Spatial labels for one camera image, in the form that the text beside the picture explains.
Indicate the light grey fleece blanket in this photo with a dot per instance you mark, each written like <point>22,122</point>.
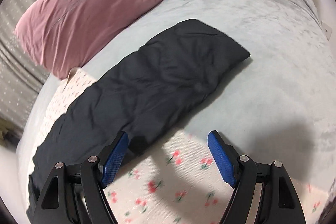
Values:
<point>279,104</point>

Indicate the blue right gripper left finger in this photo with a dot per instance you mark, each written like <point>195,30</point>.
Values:
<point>111,157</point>

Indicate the cherry print white sheet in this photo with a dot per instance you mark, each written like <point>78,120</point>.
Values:
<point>175,182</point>

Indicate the pink velvet pillow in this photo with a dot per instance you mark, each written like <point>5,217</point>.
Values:
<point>61,35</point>

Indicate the grey patterned curtain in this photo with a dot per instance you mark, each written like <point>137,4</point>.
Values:
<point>21,79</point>

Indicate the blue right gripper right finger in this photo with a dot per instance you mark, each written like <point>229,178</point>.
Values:
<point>225,157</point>

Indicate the black puffer jacket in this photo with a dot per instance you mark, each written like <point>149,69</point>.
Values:
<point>144,95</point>

